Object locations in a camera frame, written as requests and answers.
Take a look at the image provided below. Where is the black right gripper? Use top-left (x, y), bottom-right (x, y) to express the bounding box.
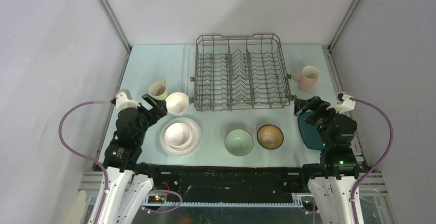
top-left (293, 95), bottom-right (344, 146)

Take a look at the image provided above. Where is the small white ribbed bowl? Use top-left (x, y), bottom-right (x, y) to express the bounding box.
top-left (165, 92), bottom-right (190, 116)

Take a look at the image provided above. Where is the pink ceramic mug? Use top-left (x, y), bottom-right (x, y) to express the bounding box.
top-left (293, 66), bottom-right (321, 91)

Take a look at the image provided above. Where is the brown glazed bowl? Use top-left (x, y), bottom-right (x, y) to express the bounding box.
top-left (257, 124), bottom-right (284, 150)

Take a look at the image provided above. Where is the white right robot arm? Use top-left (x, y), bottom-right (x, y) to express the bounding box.
top-left (293, 96), bottom-right (364, 223)

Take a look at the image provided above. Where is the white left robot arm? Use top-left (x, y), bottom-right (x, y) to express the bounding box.
top-left (88, 90), bottom-right (168, 223)

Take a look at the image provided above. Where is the light green ceramic mug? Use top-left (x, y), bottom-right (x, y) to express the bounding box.
top-left (148, 79), bottom-right (169, 101)

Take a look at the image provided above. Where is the dark teal square plate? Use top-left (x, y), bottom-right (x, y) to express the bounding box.
top-left (298, 111), bottom-right (325, 151)

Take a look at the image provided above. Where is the pale pink bowl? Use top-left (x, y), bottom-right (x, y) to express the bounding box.
top-left (164, 122), bottom-right (192, 148)

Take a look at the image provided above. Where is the white scalloped plate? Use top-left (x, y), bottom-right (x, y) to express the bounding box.
top-left (160, 117), bottom-right (202, 157)

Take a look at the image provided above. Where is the light green bowl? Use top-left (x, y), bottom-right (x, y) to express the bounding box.
top-left (224, 129), bottom-right (254, 157)

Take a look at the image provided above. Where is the left electronics board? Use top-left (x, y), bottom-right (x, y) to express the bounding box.
top-left (147, 195), bottom-right (166, 204)

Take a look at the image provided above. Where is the electronics board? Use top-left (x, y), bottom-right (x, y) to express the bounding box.
top-left (147, 195), bottom-right (166, 204)
top-left (302, 199), bottom-right (317, 209)

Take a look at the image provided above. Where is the right electronics board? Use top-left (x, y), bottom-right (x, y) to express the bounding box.
top-left (302, 199), bottom-right (317, 209)

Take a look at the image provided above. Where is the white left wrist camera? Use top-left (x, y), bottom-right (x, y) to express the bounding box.
top-left (115, 89), bottom-right (140, 110)

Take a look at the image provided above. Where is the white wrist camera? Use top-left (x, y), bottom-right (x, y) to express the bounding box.
top-left (326, 92), bottom-right (356, 114)
top-left (115, 89), bottom-right (140, 110)

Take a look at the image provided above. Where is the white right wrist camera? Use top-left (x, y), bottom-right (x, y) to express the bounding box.
top-left (326, 92), bottom-right (356, 114)

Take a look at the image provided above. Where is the grey wire dish rack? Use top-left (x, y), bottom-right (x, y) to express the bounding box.
top-left (191, 33), bottom-right (293, 111)

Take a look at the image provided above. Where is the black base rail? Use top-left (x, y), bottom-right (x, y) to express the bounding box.
top-left (134, 162), bottom-right (329, 204)

